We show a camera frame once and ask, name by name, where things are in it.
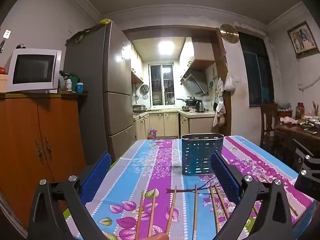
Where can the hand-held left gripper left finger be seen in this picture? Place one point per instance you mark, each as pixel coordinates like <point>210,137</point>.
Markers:
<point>96,177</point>

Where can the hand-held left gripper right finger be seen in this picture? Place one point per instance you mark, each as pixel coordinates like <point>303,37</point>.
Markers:
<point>225,177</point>

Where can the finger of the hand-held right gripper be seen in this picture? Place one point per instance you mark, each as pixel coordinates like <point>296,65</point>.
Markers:
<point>308,180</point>

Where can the blue utensil holder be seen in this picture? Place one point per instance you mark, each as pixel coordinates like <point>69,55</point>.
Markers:
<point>200,155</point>

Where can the person's left hand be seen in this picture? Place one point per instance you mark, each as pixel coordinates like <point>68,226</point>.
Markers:
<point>158,237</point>

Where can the dark wooden dining table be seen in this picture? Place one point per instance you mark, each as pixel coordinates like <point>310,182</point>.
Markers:
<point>295,135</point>

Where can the smartphone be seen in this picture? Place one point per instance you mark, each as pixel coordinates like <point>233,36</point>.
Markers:
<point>312,131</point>

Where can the plate of green food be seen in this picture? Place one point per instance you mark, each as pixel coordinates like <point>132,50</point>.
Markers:
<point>307,124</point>

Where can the pink cloth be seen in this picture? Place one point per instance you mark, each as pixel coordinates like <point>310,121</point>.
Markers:
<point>288,120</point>

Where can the hanging kitchen towels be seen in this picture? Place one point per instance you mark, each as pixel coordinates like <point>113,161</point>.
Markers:
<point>219,112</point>

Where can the floral striped tablecloth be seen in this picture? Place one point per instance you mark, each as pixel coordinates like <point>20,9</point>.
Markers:
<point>160,160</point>

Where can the red glass jar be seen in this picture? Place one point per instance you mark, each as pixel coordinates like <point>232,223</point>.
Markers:
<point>300,111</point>

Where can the orange bottle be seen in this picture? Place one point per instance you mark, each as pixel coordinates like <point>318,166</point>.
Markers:
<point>152,134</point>

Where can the brown wooden chair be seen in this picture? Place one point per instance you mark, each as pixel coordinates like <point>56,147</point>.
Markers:
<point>268,117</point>

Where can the steel electric kettle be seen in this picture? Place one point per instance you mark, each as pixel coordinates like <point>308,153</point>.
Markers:
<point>200,106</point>

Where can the beige lower kitchen cabinets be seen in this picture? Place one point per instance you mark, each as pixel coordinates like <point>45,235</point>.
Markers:
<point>170,123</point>

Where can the beige kitchen cabinets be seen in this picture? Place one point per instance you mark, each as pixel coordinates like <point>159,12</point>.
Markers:
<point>186,55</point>
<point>170,123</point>

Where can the orange wooden cabinet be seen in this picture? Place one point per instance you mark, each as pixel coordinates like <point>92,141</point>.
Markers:
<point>25,142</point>

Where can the steel cooking pot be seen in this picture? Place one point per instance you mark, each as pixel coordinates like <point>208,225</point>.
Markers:
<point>139,108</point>

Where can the black wok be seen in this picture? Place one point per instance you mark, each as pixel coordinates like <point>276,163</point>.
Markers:
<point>190,101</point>

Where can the blue lidded jar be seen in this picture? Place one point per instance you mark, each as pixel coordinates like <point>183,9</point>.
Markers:
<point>79,88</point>

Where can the white hanging plastic bag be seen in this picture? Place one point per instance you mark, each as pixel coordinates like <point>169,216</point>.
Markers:
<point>229,83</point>

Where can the small white bottle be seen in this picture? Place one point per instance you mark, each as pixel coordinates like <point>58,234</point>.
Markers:
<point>68,85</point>

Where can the grey refrigerator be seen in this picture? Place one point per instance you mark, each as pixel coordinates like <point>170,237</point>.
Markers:
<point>100,80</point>

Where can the green box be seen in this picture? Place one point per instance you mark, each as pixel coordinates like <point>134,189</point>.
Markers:
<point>74,81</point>

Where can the steel range hood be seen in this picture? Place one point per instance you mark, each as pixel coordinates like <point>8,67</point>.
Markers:
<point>193,82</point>

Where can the hanging metal colander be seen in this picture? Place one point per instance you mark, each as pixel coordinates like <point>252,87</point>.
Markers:
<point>144,89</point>

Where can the dark room window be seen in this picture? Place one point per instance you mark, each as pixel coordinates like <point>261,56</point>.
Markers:
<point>256,75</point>

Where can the barred kitchen window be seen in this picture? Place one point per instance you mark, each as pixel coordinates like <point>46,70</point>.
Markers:
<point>161,85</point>

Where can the white microwave oven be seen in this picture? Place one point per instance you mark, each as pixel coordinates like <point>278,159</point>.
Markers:
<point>32,70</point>

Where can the beige upper kitchen cabinets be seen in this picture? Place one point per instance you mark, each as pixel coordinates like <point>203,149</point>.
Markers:
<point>186,55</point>

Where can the square ceiling light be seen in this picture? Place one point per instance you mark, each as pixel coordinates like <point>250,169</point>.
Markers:
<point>166,47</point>

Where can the green bag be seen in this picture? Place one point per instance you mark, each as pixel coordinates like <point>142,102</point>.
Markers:
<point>82,33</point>

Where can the framed wall picture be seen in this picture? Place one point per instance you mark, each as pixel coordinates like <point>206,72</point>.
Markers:
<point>303,39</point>

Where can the gold round wall clock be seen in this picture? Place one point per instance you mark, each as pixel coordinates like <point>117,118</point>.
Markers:
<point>229,33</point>

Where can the white wall socket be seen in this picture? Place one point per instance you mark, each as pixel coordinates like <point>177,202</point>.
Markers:
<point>6,34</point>

